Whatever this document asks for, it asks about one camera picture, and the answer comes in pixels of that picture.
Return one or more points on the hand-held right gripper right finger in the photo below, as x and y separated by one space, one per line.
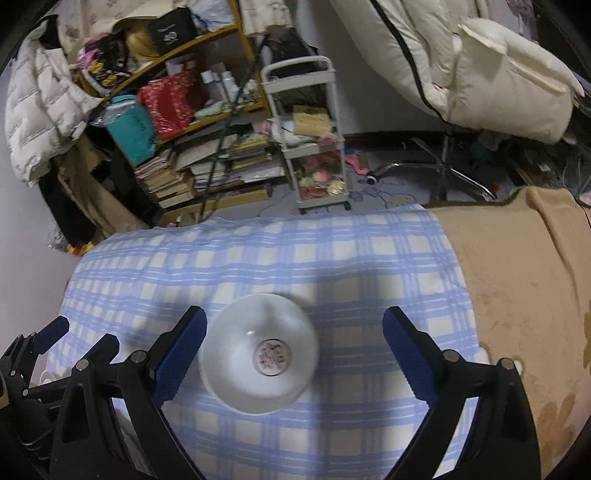
406 355

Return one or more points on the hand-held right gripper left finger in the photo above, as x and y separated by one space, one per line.
180 355

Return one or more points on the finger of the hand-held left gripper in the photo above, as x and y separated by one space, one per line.
48 334
104 350

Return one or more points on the white bowl with red seal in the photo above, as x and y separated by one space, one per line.
258 369

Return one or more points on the beige flower-print blanket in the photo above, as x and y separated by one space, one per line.
521 286

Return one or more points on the dark hanging clothes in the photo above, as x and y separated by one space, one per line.
92 198

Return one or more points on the blue plaid blanket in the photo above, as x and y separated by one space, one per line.
286 258

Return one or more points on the pile of stacked books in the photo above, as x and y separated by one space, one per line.
184 170

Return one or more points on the white rolling cart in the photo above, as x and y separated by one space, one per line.
318 152

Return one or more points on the teal bag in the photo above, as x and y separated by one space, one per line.
134 129

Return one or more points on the black rod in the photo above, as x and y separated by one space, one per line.
231 134

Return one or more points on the white puffer jacket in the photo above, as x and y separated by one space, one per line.
41 101

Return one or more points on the wooden shelf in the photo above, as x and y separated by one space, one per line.
217 117

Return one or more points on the red patterned bag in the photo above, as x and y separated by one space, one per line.
166 101

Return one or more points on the white padded recliner chair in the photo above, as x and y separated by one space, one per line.
452 55

